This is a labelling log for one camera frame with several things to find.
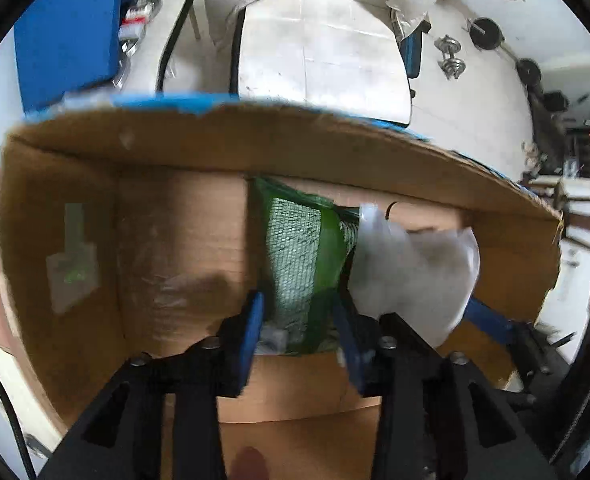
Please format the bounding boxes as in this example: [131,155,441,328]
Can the white soft pouch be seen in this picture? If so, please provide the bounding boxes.
[348,204,480,349]

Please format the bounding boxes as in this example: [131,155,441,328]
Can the green snack packet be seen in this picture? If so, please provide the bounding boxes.
[253,177,359,356]

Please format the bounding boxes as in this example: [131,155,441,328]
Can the dark wooden chair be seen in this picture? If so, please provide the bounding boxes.
[526,179,590,252]

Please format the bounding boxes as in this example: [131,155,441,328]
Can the brown cardboard box blue print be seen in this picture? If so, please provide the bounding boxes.
[0,98,560,479]

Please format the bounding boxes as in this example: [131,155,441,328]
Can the chrome dumbbell pair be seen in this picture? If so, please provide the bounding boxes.
[435,35,466,79]

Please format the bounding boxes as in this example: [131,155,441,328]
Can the blue black weight bench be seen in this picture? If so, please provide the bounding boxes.
[399,20,432,79]

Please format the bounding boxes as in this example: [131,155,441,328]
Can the white quilted chair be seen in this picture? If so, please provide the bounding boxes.
[232,0,412,126]

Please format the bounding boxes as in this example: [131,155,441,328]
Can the black floor barbell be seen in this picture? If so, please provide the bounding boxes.
[467,18,541,88]

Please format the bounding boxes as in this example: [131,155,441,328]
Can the blue folded mat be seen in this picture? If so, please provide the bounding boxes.
[13,0,122,113]

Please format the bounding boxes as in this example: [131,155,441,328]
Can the black cable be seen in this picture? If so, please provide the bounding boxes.
[155,0,199,94]

